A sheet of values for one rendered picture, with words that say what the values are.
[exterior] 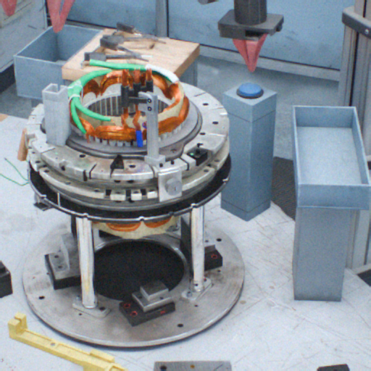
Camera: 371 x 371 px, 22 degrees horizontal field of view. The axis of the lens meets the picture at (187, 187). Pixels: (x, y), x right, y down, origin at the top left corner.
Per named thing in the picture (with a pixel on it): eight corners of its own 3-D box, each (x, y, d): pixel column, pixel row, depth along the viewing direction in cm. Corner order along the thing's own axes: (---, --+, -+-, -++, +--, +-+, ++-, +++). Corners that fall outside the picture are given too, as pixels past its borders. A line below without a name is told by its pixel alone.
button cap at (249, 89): (251, 98, 169) (251, 93, 169) (234, 91, 172) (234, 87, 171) (265, 91, 172) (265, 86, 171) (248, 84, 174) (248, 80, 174)
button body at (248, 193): (247, 222, 182) (252, 105, 168) (219, 208, 186) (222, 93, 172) (270, 207, 186) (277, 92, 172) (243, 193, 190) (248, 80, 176)
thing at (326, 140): (353, 331, 155) (372, 185, 140) (287, 329, 156) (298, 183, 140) (340, 242, 176) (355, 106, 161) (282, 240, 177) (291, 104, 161)
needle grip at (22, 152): (20, 130, 154) (14, 158, 158) (29, 134, 154) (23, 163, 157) (25, 125, 155) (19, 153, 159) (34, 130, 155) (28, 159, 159)
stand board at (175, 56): (61, 79, 175) (61, 67, 173) (106, 39, 190) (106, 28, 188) (161, 97, 169) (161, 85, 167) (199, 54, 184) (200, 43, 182)
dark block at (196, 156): (185, 161, 143) (185, 150, 142) (196, 155, 145) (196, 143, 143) (197, 167, 142) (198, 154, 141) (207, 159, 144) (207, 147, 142)
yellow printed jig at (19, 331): (5, 339, 153) (3, 324, 152) (19, 327, 156) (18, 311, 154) (120, 389, 144) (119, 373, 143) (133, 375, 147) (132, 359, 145)
